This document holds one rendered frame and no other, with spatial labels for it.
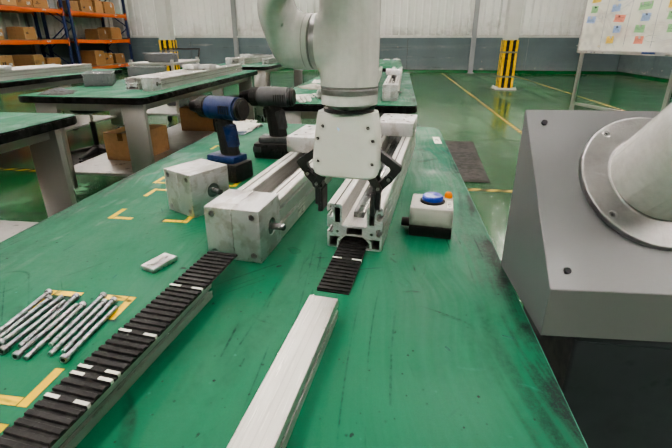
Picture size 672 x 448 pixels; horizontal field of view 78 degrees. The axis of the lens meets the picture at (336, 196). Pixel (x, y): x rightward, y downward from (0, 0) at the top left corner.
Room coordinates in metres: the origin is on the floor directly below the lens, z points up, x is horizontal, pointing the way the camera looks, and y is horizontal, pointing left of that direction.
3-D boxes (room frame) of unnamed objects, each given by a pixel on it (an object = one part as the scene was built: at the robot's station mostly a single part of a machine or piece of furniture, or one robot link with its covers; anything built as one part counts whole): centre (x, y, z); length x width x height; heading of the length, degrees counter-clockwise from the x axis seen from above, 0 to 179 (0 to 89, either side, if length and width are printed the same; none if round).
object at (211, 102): (1.11, 0.32, 0.89); 0.20 x 0.08 x 0.22; 64
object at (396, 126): (1.31, -0.19, 0.87); 0.16 x 0.11 x 0.07; 166
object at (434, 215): (0.76, -0.18, 0.81); 0.10 x 0.08 x 0.06; 76
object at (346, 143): (0.63, -0.02, 0.99); 0.10 x 0.07 x 0.11; 76
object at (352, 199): (1.06, -0.13, 0.82); 0.80 x 0.10 x 0.09; 166
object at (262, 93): (1.32, 0.23, 0.89); 0.20 x 0.08 x 0.22; 81
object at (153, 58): (5.72, 2.19, 0.50); 1.03 x 0.55 x 1.01; 177
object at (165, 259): (0.62, 0.30, 0.78); 0.05 x 0.03 x 0.01; 152
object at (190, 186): (0.87, 0.30, 0.83); 0.11 x 0.10 x 0.10; 54
